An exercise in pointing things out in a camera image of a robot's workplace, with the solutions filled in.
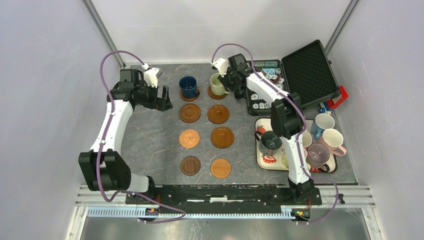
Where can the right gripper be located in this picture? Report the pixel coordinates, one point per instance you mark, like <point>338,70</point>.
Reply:
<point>232,87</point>

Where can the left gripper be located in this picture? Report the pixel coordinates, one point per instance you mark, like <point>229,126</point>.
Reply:
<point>163,104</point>

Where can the light green mug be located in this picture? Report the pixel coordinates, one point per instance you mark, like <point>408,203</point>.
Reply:
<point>217,88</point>

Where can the wooden coaster two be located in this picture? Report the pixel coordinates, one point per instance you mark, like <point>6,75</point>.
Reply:
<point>214,96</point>

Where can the wooden coaster five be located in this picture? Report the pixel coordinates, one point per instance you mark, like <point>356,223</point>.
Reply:
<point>189,113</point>

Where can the dark blue mug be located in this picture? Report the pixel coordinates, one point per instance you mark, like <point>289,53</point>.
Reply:
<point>188,87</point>

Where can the wooden coaster three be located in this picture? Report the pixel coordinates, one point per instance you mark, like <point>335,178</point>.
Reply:
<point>218,114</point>

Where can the light cork coaster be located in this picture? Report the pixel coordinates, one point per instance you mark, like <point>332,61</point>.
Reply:
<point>189,138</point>

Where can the wooden coaster four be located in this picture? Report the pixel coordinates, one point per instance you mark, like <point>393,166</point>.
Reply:
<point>222,137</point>

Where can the dark walnut coaster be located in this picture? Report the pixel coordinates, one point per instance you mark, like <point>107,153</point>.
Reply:
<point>190,165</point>

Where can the grey green mug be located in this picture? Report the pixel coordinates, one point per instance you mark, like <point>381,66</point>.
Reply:
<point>268,142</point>

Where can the orange coaster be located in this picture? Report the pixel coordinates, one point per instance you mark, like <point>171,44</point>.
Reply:
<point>220,168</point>

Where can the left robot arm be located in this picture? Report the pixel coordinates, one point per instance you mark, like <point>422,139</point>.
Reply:
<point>103,167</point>

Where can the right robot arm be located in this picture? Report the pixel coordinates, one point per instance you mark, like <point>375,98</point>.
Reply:
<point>286,118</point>

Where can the black poker chip case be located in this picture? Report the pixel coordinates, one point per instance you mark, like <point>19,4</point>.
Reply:
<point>306,72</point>

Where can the peach pink mug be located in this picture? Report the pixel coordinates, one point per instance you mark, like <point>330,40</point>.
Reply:
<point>307,139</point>

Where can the white serving tray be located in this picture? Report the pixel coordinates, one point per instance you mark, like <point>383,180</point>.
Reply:
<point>274,163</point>

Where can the yellow green mug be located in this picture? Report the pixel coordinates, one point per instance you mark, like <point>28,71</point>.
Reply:
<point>284,160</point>

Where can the light blue mug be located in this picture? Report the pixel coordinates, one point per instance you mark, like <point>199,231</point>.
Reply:
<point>322,122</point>

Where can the red plastic block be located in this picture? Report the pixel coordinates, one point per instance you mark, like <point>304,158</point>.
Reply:
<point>338,100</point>

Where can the mauve mug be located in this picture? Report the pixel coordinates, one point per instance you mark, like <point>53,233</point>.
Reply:
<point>318,156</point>

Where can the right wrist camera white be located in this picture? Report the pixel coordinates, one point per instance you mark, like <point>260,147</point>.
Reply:
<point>221,65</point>

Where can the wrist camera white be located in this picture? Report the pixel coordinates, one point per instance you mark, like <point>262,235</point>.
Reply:
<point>151,76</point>
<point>221,65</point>

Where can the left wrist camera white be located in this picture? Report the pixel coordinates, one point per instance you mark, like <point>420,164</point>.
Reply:
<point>151,76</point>

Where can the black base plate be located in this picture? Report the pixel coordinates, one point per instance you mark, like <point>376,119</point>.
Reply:
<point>225,198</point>

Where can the aluminium frame rail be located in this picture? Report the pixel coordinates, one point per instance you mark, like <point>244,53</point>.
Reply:
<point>349,197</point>

